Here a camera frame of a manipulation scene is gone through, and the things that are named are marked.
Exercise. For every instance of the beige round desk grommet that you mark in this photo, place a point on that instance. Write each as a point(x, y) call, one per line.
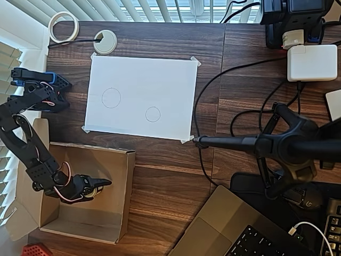
point(109, 45)

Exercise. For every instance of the large white power adapter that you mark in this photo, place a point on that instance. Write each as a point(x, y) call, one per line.
point(311, 64)

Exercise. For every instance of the blue plug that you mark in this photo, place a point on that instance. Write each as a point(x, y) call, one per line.
point(313, 36)

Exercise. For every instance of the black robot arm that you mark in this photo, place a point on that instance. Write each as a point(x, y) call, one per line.
point(34, 152)

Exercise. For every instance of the masking tape corner piece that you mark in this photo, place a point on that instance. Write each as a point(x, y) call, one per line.
point(93, 56)
point(186, 140)
point(85, 129)
point(195, 61)

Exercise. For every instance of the beige masking tape roll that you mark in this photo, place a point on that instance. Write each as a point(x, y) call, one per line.
point(50, 28)

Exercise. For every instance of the red leader robot arm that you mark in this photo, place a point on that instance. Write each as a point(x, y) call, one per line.
point(33, 250)

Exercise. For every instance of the black power strip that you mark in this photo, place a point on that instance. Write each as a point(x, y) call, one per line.
point(274, 34)

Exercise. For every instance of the black plug adapter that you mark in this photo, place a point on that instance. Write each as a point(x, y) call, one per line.
point(274, 6)

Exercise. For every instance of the grey laptop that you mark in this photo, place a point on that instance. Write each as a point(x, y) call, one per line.
point(221, 221)

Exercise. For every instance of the white paper sheet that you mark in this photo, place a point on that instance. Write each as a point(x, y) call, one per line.
point(160, 93)

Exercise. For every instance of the flat silver grey device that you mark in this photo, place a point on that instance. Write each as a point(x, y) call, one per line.
point(334, 105)

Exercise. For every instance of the black mouse pad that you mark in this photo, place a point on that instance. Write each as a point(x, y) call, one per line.
point(245, 184)

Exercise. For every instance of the black keyboard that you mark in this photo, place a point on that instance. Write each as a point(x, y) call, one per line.
point(334, 232)

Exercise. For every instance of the black tripod stand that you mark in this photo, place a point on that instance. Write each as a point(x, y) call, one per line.
point(287, 149)

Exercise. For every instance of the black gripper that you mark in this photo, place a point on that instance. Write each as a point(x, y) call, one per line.
point(86, 184)

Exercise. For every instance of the black power brick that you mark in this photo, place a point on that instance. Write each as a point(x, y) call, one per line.
point(306, 5)

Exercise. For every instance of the white vertical window blinds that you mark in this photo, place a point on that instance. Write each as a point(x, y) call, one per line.
point(8, 66)
point(160, 10)

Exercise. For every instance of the small white plug adapter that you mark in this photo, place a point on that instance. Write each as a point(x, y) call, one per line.
point(293, 38)

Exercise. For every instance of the open brown cardboard box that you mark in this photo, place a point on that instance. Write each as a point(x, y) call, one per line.
point(112, 165)

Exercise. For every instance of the black computer mouse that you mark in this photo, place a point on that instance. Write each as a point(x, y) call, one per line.
point(311, 200)

